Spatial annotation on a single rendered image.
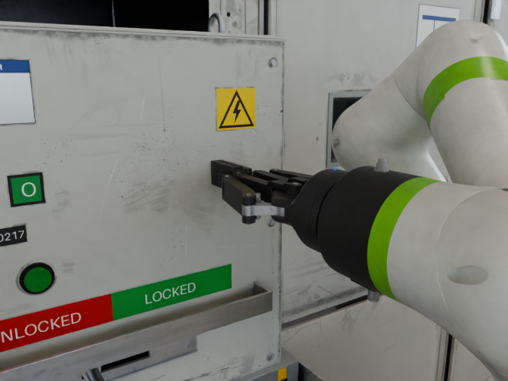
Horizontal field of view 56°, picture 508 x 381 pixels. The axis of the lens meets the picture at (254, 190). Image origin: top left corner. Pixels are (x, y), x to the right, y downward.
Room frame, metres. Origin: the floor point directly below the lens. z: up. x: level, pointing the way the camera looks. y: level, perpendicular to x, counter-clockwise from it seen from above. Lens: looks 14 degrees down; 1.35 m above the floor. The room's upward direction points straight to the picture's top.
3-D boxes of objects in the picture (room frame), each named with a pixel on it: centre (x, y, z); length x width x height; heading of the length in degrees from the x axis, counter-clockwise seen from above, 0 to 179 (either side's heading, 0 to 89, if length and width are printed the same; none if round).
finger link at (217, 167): (0.55, 0.03, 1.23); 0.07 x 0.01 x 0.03; 33
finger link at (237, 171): (0.47, -0.01, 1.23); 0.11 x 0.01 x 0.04; 35
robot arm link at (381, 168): (0.36, -0.10, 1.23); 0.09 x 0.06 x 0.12; 123
